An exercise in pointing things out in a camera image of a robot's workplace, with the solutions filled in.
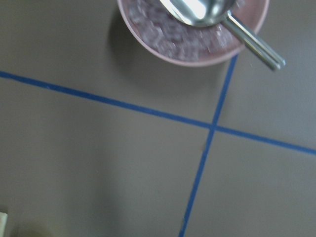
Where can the wooden cutting board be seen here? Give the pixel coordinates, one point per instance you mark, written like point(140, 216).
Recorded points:
point(3, 222)

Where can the pink bowl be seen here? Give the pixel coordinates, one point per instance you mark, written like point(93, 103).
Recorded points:
point(174, 42)

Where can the lower yellow lemon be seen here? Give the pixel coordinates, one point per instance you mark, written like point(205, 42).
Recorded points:
point(32, 233)

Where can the metal scoop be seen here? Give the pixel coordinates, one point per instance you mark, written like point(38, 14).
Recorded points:
point(206, 13)

